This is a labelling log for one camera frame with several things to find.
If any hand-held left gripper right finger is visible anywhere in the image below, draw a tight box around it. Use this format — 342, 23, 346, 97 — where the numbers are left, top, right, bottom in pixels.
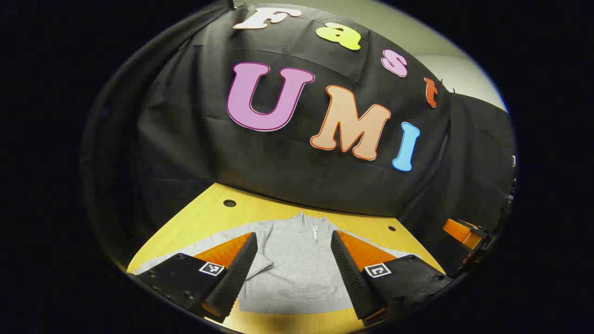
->
330, 230, 453, 326

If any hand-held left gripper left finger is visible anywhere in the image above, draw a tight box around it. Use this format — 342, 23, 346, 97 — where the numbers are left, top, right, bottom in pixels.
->
135, 231, 258, 324

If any grey zip-neck sweatshirt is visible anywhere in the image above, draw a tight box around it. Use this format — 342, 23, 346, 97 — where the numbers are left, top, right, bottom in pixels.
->
135, 212, 423, 315

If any black backdrop cloth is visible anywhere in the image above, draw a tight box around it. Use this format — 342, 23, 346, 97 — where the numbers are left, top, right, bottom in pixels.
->
81, 2, 517, 279

